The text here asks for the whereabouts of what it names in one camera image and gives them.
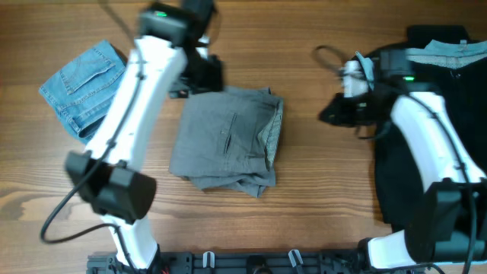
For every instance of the black garment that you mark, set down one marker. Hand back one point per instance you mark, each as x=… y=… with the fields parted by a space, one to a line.
x=430 y=156

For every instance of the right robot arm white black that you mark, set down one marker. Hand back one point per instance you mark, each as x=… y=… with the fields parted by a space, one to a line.
x=404 y=251

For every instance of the grey shorts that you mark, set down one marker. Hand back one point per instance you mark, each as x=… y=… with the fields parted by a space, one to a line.
x=229 y=139

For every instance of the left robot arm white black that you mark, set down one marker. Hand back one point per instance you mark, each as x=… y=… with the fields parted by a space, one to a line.
x=170 y=59

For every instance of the folded blue denim shorts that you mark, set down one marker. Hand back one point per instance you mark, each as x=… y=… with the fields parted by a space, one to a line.
x=81 y=92

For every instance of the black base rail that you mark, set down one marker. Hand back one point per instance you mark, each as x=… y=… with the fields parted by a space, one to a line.
x=293 y=261

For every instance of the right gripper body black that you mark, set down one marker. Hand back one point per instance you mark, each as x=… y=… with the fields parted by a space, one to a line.
x=361 y=110

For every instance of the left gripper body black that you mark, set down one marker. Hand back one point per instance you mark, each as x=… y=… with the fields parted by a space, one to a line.
x=207 y=77

